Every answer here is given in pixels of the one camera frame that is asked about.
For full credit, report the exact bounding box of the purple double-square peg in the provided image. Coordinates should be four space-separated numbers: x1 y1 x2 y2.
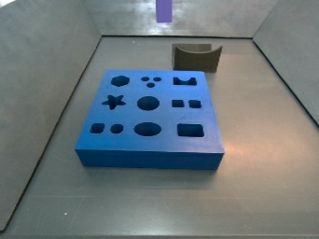
157 0 173 22

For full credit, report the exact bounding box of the blue shape-sorter block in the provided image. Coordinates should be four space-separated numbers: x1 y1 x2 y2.
75 70 225 170

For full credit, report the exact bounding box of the dark curved holder block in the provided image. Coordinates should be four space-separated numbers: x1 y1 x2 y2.
173 44 223 73

